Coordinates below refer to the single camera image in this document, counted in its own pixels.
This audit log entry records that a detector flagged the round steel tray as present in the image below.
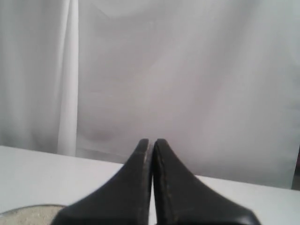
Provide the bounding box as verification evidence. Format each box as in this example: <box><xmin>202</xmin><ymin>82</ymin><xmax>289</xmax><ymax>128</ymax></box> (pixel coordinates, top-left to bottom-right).
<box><xmin>0</xmin><ymin>204</ymin><xmax>66</xmax><ymax>225</ymax></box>

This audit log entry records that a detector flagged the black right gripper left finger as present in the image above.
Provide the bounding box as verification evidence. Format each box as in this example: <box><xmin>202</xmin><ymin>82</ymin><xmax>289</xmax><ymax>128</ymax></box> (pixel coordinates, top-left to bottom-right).
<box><xmin>52</xmin><ymin>139</ymin><xmax>152</xmax><ymax>225</ymax></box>

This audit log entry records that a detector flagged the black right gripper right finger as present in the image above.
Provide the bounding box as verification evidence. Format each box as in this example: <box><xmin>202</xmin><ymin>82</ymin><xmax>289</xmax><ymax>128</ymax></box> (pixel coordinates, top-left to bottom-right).
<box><xmin>152</xmin><ymin>139</ymin><xmax>259</xmax><ymax>225</ymax></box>

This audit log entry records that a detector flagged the rice in steel tray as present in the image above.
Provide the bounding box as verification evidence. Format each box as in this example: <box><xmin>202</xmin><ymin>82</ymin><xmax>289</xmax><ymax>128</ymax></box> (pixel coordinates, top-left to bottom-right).
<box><xmin>0</xmin><ymin>206</ymin><xmax>64</xmax><ymax>225</ymax></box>

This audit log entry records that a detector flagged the white backdrop curtain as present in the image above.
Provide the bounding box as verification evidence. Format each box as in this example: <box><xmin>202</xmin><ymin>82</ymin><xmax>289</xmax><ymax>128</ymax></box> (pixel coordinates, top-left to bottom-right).
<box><xmin>0</xmin><ymin>0</ymin><xmax>300</xmax><ymax>188</ymax></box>

